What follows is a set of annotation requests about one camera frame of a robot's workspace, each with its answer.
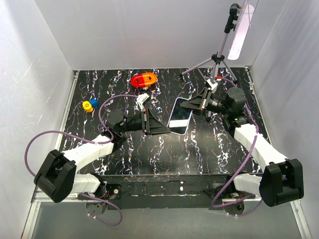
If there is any aluminium frame rail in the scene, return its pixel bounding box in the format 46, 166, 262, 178
19, 71, 83, 237

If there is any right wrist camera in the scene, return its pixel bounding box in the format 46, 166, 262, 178
205, 76, 221, 93

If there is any lilac tripod stand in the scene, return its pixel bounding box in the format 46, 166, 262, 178
180, 3, 241, 122

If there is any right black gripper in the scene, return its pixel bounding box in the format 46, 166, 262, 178
180, 87, 230, 117

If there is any purple cable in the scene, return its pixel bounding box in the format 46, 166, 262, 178
24, 94, 140, 227
210, 77, 264, 217

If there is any white light bar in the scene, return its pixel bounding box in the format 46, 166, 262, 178
227, 0, 255, 60

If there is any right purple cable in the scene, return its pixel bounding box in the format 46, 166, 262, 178
210, 77, 264, 217

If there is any red orange toy boat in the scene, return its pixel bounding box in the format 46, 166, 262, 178
131, 72, 158, 90

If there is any yellow toy block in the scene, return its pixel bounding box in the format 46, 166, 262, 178
82, 101, 94, 113

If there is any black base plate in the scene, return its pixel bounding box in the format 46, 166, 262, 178
99, 174, 230, 209

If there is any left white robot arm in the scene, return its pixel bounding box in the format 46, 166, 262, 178
34, 109, 170, 203

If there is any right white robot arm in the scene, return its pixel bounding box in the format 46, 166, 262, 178
180, 87, 304, 207

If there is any phone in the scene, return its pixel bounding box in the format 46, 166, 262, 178
167, 97, 192, 135

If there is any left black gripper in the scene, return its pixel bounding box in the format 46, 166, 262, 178
119, 108, 171, 136

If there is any blue toy block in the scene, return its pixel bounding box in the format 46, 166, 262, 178
89, 98, 99, 109

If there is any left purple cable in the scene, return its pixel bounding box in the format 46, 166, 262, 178
24, 94, 140, 227

